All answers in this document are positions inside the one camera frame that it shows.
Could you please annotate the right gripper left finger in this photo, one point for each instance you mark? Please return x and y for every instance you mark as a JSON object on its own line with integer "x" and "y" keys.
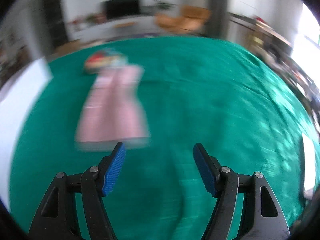
{"x": 56, "y": 216}

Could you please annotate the pink plastic bag bundle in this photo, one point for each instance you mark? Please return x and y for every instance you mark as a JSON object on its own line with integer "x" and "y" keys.
{"x": 112, "y": 112}

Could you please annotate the red teal packaged item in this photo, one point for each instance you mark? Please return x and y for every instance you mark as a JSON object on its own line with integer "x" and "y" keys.
{"x": 106, "y": 58}

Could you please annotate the green tablecloth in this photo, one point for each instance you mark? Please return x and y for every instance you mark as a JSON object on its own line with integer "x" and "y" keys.
{"x": 193, "y": 90}

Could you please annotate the white tv cabinet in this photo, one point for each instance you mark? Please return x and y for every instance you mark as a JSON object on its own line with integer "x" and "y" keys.
{"x": 124, "y": 27}

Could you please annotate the orange lounge chair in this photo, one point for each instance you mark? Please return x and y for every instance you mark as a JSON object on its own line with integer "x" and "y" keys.
{"x": 189, "y": 20}

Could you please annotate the dark bookshelf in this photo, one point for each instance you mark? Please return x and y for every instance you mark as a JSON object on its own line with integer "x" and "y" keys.
{"x": 55, "y": 23}

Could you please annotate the black television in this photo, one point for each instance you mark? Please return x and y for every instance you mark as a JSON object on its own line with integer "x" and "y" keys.
{"x": 115, "y": 9}

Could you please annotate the grey curtain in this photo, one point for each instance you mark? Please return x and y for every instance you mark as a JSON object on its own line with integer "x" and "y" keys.
{"x": 218, "y": 21}

